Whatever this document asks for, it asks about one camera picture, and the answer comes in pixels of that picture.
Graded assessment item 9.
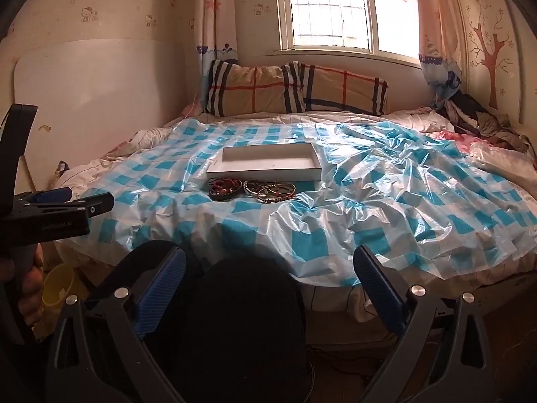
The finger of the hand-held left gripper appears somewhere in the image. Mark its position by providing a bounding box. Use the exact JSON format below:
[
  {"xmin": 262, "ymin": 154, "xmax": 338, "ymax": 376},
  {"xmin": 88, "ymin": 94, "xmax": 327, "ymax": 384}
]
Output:
[
  {"xmin": 14, "ymin": 188, "xmax": 73, "ymax": 205},
  {"xmin": 31, "ymin": 192, "xmax": 115, "ymax": 221}
]

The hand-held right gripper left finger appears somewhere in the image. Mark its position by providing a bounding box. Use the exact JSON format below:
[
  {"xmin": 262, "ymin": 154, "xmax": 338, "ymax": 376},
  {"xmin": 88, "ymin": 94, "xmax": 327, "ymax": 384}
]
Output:
[{"xmin": 44, "ymin": 245, "xmax": 188, "ymax": 403}]

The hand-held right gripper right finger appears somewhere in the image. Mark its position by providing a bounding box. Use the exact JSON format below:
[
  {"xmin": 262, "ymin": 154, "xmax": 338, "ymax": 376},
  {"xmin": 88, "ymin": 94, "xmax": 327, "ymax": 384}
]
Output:
[{"xmin": 353, "ymin": 244, "xmax": 492, "ymax": 403}]

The pile of assorted bracelets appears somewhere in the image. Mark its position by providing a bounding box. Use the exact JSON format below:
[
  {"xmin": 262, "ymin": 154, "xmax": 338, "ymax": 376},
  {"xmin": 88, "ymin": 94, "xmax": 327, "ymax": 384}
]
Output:
[{"xmin": 207, "ymin": 176, "xmax": 299, "ymax": 205}]

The white shallow cardboard box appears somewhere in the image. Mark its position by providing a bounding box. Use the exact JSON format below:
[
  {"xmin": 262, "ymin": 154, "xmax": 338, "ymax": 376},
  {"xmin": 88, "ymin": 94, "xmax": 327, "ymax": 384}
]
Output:
[{"xmin": 205, "ymin": 143, "xmax": 323, "ymax": 182}]

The person's left hand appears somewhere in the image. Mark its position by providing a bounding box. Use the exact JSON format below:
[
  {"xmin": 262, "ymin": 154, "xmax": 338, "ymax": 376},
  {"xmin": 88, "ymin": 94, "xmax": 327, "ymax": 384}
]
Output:
[{"xmin": 17, "ymin": 245, "xmax": 46, "ymax": 339}]

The yellow plastic cup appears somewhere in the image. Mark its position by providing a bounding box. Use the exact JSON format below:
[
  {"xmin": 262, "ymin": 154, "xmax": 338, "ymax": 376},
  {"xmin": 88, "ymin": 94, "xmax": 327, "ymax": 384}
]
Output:
[{"xmin": 42, "ymin": 264, "xmax": 87, "ymax": 308}]

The blue checkered plastic sheet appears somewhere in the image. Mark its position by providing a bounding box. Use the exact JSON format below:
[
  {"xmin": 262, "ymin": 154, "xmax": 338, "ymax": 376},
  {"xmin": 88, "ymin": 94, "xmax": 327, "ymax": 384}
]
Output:
[{"xmin": 69, "ymin": 118, "xmax": 537, "ymax": 288}]

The beige plaid pillow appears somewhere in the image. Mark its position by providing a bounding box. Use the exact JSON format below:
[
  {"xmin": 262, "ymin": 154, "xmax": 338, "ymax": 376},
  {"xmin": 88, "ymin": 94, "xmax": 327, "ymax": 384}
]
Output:
[
  {"xmin": 204, "ymin": 59, "xmax": 305, "ymax": 117},
  {"xmin": 299, "ymin": 64, "xmax": 390, "ymax": 117}
]

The pile of dark clothes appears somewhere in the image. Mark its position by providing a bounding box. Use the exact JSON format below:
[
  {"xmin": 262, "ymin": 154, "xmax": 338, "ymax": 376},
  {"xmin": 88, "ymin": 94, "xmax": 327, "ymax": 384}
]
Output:
[{"xmin": 436, "ymin": 90, "xmax": 530, "ymax": 152}]

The patterned curtain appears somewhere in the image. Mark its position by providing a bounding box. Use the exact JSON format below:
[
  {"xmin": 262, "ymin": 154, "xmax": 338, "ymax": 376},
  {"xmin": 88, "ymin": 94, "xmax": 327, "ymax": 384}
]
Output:
[
  {"xmin": 193, "ymin": 0, "xmax": 241, "ymax": 107},
  {"xmin": 405, "ymin": 0, "xmax": 465, "ymax": 102}
]

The window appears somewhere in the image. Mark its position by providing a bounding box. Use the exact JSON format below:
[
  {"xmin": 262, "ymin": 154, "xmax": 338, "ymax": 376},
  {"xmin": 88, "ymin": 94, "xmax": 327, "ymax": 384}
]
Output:
[{"xmin": 273, "ymin": 0, "xmax": 424, "ymax": 66}]

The tree wall sticker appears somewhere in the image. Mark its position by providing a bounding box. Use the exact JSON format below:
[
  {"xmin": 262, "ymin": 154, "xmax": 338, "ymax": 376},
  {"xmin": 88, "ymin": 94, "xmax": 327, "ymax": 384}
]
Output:
[{"xmin": 467, "ymin": 0, "xmax": 515, "ymax": 110}]

